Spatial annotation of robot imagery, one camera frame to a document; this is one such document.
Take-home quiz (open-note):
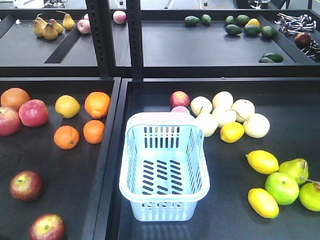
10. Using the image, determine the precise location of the orange behind apples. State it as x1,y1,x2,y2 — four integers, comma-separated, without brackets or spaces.
0,87,31,112

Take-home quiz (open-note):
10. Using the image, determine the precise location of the red yellow apple upper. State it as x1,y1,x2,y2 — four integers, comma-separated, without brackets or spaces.
9,170,43,202

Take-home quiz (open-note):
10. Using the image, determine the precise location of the pale white pear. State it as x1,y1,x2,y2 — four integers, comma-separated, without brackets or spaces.
212,91,234,109
212,107,236,128
231,99,255,123
243,113,270,139
190,96,213,116
195,112,218,137

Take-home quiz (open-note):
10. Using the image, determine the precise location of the yellow lemon lower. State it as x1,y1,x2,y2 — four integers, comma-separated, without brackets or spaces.
247,188,280,219

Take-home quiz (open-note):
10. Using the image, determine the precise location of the yellow lemon middle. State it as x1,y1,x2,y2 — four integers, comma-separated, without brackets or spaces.
245,150,279,175

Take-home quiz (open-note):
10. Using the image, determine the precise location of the light blue plastic basket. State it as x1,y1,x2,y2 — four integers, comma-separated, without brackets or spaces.
119,112,210,222

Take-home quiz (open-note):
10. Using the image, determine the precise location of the yellow orange citrus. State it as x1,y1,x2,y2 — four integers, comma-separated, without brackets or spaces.
55,95,81,119

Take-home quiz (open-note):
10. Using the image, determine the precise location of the small orange right pair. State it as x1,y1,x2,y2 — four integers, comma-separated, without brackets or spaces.
83,119,105,144

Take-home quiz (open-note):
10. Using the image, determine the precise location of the small orange pair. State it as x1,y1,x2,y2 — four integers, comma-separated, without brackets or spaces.
83,119,105,144
53,125,80,150

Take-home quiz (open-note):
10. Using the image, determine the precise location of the dark green avocado front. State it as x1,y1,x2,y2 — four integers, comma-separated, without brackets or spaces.
258,52,284,63

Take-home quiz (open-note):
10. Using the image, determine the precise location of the small orange left pair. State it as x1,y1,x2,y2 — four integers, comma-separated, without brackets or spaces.
53,125,80,150

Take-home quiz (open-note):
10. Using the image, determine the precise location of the yellow mango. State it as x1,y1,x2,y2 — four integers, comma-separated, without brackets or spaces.
245,18,261,28

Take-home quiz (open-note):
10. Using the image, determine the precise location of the yellow lemon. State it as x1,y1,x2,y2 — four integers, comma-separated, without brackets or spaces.
245,150,279,175
220,122,245,143
247,188,280,219

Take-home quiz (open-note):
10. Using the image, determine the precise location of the red apple behind basket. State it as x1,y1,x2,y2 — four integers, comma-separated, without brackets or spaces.
170,90,191,109

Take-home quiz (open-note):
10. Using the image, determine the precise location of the green pear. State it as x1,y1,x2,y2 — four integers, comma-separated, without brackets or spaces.
278,158,309,186

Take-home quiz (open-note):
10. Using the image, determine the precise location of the red apple right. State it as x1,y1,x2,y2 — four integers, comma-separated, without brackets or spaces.
18,99,49,128

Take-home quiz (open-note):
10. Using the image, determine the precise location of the dark green avocado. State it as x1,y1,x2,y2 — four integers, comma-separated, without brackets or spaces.
261,25,275,40
258,52,284,63
225,24,243,36
243,24,261,37
201,14,212,26
235,14,250,27
225,15,235,25
184,15,200,26

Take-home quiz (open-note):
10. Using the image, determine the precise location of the pink peach near basket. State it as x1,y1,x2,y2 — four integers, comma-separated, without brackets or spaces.
171,105,190,114

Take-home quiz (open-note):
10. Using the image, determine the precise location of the large orange with nipple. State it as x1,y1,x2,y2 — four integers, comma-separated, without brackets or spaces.
84,91,111,119

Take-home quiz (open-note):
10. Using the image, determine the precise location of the yellow lemon upper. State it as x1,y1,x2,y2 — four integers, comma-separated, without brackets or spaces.
220,122,245,143

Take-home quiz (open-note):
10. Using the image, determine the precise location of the black upright rack post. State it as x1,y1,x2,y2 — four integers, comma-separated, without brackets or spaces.
85,0,117,78
126,0,144,79

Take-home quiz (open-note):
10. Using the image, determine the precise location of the red apple left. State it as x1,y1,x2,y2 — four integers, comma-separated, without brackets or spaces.
0,106,22,137

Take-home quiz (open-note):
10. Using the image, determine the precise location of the black wooden produce stand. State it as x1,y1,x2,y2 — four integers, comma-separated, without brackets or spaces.
0,77,320,240

